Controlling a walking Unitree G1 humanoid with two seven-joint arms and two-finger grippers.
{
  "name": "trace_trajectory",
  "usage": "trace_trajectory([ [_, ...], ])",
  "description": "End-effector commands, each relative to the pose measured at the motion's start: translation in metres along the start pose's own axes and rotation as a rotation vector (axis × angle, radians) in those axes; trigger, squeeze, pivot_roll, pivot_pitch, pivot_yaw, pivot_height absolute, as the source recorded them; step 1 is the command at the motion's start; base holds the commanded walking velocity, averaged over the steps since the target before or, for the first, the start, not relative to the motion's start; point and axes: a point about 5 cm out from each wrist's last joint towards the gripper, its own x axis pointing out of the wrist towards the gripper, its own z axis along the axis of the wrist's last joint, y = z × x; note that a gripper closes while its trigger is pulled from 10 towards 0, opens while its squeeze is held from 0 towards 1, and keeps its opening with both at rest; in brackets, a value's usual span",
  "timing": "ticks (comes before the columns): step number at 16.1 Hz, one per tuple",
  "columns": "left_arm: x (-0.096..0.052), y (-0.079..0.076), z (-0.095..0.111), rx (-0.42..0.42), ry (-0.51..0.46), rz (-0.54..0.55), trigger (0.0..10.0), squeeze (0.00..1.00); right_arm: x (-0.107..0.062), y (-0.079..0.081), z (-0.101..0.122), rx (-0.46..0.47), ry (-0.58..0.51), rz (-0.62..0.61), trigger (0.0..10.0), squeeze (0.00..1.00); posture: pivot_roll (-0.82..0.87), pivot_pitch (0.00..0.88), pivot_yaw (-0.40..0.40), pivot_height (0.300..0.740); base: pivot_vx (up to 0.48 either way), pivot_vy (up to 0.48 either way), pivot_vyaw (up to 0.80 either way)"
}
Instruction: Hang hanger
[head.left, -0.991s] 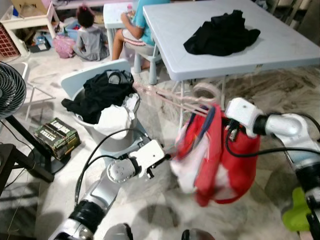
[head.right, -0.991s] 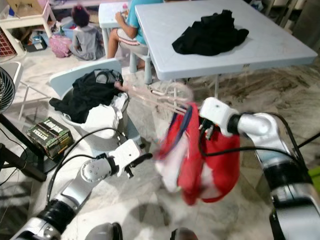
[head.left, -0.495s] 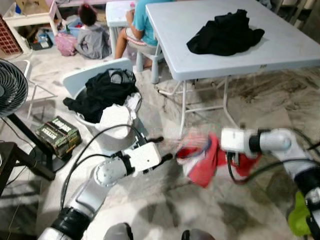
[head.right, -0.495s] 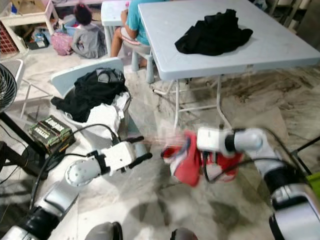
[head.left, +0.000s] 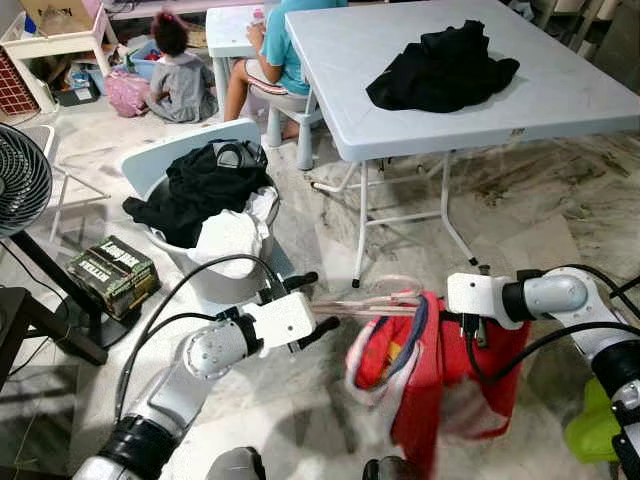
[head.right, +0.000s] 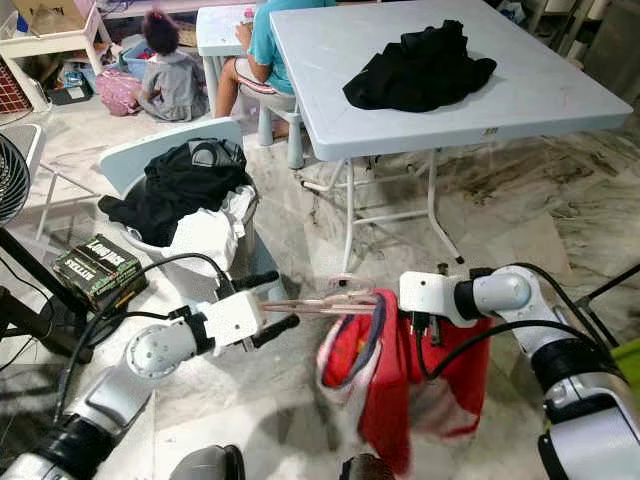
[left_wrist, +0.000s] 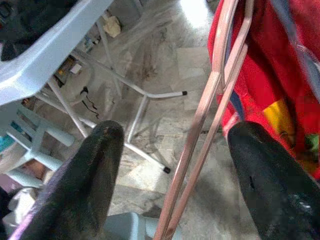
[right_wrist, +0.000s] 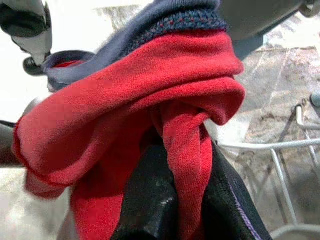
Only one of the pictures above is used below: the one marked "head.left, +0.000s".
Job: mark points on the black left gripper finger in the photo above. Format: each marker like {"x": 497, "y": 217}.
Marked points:
{"x": 325, "y": 330}
{"x": 300, "y": 281}

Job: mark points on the red long-sleeved garment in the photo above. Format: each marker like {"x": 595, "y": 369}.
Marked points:
{"x": 420, "y": 400}

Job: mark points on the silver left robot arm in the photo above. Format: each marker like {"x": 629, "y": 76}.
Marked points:
{"x": 190, "y": 360}

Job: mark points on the white garment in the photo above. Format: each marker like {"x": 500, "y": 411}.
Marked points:
{"x": 232, "y": 235}

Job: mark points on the white laundry basket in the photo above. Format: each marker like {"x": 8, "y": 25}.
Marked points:
{"x": 215, "y": 285}

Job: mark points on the grey left robot leg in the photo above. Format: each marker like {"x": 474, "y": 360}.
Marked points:
{"x": 235, "y": 465}

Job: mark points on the grey robot leg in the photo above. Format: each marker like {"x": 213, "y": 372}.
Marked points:
{"x": 235, "y": 465}
{"x": 392, "y": 470}

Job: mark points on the lime green object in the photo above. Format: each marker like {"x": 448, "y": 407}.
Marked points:
{"x": 592, "y": 425}

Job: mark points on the grey right robot leg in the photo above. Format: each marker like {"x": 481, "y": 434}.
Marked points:
{"x": 392, "y": 470}

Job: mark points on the pale blue plastic stool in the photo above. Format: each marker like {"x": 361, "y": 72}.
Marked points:
{"x": 290, "y": 110}

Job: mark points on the green and black carton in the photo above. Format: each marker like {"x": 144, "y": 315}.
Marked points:
{"x": 112, "y": 278}

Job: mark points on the pale blue plastic chair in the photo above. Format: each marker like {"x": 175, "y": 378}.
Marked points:
{"x": 170, "y": 145}

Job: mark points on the child in grey dress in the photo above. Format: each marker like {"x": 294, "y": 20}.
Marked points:
{"x": 182, "y": 85}

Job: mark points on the person in teal shirt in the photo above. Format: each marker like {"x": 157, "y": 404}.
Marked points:
{"x": 285, "y": 50}

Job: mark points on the large white folding table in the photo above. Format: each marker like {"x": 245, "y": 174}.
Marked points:
{"x": 560, "y": 100}

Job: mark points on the grey folding chair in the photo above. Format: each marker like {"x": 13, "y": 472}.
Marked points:
{"x": 70, "y": 180}

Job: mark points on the pink backpack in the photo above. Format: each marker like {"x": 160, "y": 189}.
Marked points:
{"x": 127, "y": 95}

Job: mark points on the small white table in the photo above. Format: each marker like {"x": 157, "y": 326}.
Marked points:
{"x": 230, "y": 30}

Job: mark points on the blue plastic bin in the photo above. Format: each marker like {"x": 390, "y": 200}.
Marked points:
{"x": 145, "y": 62}

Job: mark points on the dark wooden side table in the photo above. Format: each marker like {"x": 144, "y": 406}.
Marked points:
{"x": 15, "y": 320}

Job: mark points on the black standing fan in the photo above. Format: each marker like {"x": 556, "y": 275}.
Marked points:
{"x": 20, "y": 180}

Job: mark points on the cream shelf table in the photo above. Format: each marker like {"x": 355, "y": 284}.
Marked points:
{"x": 60, "y": 45}

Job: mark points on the red brick pattern panel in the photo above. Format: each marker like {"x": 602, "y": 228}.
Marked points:
{"x": 15, "y": 85}

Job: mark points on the brown cardboard box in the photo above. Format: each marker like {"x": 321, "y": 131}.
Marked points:
{"x": 60, "y": 15}

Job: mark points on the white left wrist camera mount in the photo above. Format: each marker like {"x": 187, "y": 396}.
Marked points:
{"x": 280, "y": 320}

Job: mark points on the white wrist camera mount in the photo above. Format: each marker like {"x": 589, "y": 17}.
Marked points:
{"x": 280, "y": 320}
{"x": 480, "y": 297}

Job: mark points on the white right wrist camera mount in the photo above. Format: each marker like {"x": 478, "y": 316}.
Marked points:
{"x": 480, "y": 297}

